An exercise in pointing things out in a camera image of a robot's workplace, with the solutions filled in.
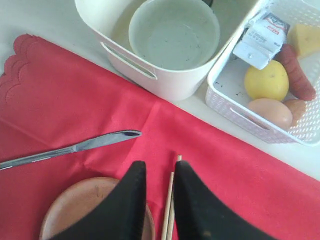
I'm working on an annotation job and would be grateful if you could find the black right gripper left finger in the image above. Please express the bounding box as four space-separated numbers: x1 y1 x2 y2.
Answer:
51 160 147 240

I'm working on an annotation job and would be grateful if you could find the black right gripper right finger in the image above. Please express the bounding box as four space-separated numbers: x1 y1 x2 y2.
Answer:
173 160 274 240

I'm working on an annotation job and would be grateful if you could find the wooden chopstick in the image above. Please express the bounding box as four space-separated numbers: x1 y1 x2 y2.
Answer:
161 171 175 240
165 171 175 240

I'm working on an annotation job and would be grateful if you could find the brown wooden plate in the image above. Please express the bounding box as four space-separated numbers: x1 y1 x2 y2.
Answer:
38 176 156 240

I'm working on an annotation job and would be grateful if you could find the brown egg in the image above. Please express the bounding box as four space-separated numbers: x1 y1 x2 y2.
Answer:
247 98 293 130

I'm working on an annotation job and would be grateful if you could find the fried chicken nugget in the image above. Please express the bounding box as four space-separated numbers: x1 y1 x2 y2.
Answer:
283 99 306 127

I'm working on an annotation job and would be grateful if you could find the yellow lemon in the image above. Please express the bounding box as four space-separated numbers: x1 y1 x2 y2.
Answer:
244 60 290 101

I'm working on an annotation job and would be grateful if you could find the red sausage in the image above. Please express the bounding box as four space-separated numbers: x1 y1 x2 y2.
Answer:
275 43 316 102

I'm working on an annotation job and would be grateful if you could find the white ceramic bowl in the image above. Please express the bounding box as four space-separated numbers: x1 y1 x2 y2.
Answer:
128 0 221 71

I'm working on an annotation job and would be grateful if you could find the white milk carton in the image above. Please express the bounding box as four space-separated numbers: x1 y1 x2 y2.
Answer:
232 9 290 70

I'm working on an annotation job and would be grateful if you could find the yellow cheese wedge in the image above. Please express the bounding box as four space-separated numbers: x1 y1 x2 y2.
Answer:
288 23 320 59

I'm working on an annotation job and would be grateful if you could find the silver table knife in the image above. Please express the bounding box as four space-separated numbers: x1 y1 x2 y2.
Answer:
0 130 142 170

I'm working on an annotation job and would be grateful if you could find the white perforated plastic basket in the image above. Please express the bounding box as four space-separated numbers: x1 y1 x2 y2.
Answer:
205 0 320 146

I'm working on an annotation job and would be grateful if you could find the red tablecloth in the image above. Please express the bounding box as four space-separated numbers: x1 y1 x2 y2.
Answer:
0 34 320 240

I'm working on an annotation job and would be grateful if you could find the cream plastic bin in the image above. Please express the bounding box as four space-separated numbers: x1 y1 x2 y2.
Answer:
75 0 266 101

